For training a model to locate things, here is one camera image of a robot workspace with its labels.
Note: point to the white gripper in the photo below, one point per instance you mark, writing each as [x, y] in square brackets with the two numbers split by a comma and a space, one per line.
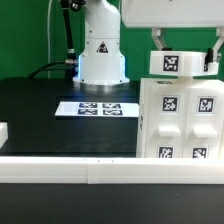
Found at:
[177, 14]

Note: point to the white cabinet top block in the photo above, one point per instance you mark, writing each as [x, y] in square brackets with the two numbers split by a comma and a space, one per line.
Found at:
[181, 63]

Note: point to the white cabinet door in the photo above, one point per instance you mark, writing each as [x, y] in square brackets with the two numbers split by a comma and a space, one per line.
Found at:
[204, 123]
[165, 123]

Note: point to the white cabinet body box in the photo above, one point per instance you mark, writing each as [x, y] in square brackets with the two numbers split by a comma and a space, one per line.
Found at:
[150, 84]

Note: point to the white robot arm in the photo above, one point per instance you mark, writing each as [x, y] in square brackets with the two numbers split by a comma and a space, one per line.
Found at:
[101, 64]

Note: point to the white U-shaped obstacle fence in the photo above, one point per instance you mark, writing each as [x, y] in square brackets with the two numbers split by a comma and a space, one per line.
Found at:
[110, 170]

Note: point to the white marker base plate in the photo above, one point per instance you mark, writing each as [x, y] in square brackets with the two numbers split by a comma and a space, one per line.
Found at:
[97, 109]

